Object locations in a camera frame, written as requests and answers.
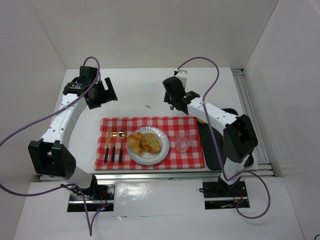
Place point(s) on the sliced bread roll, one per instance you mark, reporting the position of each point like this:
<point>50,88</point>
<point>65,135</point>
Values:
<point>150,143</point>

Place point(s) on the black baking tray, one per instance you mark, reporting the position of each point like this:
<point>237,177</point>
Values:
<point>208,148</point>

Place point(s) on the red checkered cloth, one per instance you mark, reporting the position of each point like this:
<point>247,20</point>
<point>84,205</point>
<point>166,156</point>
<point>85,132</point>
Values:
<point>171,125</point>

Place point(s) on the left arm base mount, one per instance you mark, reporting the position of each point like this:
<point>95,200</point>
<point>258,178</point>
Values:
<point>103,201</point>

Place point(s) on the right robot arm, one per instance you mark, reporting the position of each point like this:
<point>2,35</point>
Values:
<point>233,136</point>

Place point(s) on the clear plastic cup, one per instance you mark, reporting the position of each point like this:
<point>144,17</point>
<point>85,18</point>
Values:
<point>183,142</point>

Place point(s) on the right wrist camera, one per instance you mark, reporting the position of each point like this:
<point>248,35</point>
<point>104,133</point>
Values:
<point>182,75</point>

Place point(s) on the gold spoon black handle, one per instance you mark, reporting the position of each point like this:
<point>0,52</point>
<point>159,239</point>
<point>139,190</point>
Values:
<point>122,135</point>

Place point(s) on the round bagel bread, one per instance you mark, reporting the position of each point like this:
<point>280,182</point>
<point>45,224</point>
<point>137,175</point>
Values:
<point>134,143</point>

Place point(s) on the small bread roll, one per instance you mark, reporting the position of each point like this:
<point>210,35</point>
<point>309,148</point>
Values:
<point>201,121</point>

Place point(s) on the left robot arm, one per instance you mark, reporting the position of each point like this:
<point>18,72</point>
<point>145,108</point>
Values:
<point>50,155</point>

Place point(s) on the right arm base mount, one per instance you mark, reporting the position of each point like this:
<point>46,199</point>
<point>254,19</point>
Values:
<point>215,198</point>

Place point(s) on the gold fork black handle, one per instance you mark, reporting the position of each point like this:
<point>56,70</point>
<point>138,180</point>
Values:
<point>114,135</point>

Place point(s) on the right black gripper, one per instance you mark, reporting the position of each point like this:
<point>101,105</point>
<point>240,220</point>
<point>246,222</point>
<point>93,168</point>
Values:
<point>169,97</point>

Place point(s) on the white paper plate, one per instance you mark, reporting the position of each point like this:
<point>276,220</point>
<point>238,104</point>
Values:
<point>147,158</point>

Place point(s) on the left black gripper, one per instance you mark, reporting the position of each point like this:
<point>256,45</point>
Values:
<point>104,94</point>

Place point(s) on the gold knife black handle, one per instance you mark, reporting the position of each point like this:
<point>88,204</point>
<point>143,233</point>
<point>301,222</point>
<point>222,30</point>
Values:
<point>107,144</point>

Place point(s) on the aluminium side rail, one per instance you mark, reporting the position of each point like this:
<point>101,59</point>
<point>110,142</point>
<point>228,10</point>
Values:
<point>262,165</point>

